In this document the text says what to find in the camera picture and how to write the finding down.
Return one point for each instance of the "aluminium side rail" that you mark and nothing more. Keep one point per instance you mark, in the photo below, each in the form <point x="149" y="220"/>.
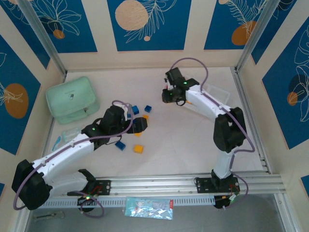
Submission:
<point x="251" y="116"/>

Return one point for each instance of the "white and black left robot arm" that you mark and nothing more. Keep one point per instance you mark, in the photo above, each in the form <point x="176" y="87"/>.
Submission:
<point x="60" y="154"/>

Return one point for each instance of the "yellow lego brick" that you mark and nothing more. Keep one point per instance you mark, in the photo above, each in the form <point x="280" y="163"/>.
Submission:
<point x="138" y="149"/>
<point x="145" y="117"/>
<point x="137" y="134"/>

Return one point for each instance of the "light blue plastic piece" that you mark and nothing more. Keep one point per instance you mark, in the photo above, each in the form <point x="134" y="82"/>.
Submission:
<point x="56" y="142"/>

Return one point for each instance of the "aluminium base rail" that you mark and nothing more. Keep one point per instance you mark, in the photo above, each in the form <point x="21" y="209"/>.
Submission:
<point x="154" y="183"/>

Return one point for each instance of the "aluminium frame post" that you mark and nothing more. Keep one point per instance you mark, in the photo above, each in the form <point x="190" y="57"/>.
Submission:
<point x="41" y="33"/>
<point x="257" y="33"/>

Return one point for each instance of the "mint green zip pouch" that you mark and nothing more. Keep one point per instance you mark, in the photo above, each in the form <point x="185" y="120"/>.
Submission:
<point x="70" y="96"/>

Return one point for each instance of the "light blue printed packet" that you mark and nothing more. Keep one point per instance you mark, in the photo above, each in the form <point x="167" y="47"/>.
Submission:
<point x="149" y="208"/>

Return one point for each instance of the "clear plastic sorting tray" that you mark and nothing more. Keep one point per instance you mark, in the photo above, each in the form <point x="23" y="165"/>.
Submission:
<point x="217" y="93"/>

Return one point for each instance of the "clear plastic wrapper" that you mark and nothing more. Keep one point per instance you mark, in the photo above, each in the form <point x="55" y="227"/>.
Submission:
<point x="71" y="134"/>

